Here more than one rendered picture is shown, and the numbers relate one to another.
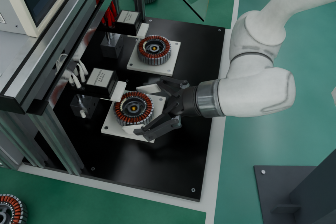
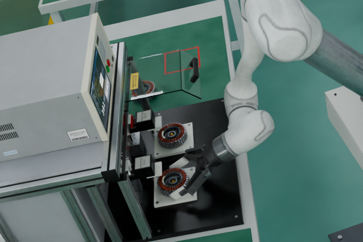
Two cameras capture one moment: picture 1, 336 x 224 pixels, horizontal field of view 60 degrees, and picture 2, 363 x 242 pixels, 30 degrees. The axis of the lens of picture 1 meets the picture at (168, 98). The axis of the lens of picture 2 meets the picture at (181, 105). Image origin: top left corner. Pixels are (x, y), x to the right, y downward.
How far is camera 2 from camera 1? 1.57 m
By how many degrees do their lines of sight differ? 15
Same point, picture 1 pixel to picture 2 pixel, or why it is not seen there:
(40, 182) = not seen: outside the picture
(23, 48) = (103, 148)
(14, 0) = (97, 122)
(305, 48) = not seen: hidden behind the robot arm
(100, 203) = not seen: outside the picture
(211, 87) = (220, 139)
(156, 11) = (160, 104)
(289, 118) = (355, 171)
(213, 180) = (250, 208)
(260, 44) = (241, 100)
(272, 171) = (350, 233)
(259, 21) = (234, 86)
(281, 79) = (257, 116)
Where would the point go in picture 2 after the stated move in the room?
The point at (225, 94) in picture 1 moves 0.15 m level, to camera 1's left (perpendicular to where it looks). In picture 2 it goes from (229, 139) to (186, 154)
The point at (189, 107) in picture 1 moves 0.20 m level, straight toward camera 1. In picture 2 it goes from (211, 158) to (220, 202)
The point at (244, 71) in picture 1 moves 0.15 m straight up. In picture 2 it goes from (236, 120) to (227, 85)
